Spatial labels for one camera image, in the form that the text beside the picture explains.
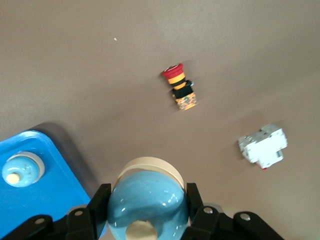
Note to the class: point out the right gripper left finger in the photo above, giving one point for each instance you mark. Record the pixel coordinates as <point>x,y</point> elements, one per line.
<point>80,222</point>

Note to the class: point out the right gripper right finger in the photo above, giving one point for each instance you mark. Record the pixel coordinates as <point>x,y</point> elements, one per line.
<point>212,225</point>

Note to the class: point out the light blue call bell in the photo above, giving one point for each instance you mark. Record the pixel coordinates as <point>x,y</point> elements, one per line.
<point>20,170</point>
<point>147,200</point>

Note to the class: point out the blue plastic tray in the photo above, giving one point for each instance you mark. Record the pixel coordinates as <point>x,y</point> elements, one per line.
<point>57,190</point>

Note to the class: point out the white circuit breaker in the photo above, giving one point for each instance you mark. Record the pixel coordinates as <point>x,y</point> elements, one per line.
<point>262,147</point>

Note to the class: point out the red yellow emergency stop button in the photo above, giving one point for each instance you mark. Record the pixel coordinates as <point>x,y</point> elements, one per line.
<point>180,87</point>

